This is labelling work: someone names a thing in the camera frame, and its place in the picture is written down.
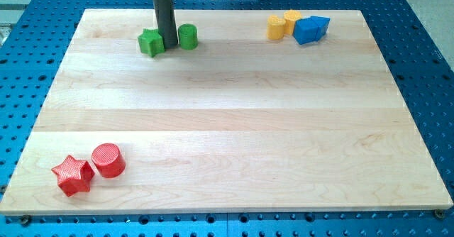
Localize light wooden board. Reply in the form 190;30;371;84
1;9;453;215

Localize rear yellow cylinder block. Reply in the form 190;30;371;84
283;10;303;35

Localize blue cube block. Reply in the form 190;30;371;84
293;18;319;45
310;16;331;41

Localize rear blue cube block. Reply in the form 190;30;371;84
310;16;331;41

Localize green star block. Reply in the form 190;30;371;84
138;28;165;57

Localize front yellow cylinder block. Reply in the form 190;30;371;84
267;15;286;40

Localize front blue cube block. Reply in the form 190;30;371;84
293;18;319;45

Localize green cylinder block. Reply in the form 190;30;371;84
177;23;198;50

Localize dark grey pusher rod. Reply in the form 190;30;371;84
153;0;178;49

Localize blue perforated metal base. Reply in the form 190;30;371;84
1;0;453;236

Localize red star block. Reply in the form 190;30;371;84
51;155;94;197

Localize yellow cylinder block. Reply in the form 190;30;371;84
267;15;286;40
283;10;303;35

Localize red cylinder block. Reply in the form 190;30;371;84
92;143;126;178

